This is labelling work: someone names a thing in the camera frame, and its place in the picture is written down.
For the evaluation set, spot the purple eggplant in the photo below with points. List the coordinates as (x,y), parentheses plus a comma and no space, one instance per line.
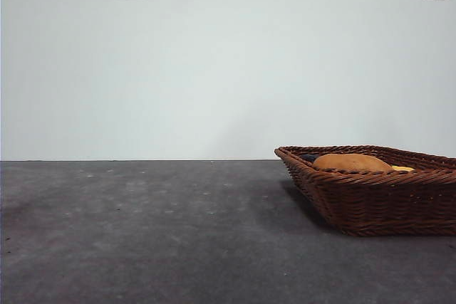
(309,157)

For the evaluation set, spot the brown potato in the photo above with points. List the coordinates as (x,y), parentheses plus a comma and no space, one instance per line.
(352,163)

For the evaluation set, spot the brown wicker basket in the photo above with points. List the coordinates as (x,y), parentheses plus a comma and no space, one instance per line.
(384,204)

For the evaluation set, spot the yellow corn cob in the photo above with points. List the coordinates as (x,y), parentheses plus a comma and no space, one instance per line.
(402,168)

